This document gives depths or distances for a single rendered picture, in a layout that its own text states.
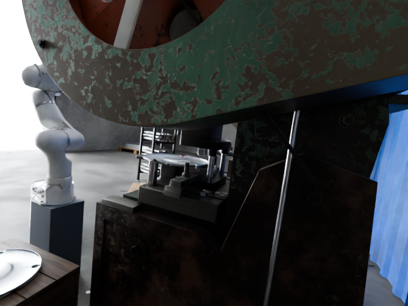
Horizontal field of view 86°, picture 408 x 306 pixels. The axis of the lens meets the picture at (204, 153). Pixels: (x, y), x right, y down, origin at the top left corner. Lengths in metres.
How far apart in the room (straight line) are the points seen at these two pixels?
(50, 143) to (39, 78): 0.33
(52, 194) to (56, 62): 0.84
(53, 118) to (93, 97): 0.82
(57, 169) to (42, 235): 0.35
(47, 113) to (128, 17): 0.90
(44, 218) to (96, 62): 0.99
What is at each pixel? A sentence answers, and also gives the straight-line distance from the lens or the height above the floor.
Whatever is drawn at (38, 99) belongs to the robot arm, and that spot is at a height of 0.98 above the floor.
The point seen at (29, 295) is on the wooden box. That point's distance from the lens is 0.99.
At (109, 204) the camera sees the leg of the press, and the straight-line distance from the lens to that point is 0.86.
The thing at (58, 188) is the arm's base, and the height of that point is 0.54.
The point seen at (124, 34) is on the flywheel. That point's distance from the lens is 0.59.
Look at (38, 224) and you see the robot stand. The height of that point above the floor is 0.34.
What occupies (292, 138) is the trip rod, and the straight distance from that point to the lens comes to 0.57.
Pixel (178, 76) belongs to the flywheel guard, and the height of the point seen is 1.03.
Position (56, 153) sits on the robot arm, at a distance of 1.33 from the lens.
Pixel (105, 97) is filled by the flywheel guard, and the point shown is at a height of 0.98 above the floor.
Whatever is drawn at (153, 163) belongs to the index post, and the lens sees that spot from 0.81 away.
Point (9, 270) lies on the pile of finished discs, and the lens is 1.10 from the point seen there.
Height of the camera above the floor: 0.93
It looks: 6 degrees down
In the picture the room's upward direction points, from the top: 7 degrees clockwise
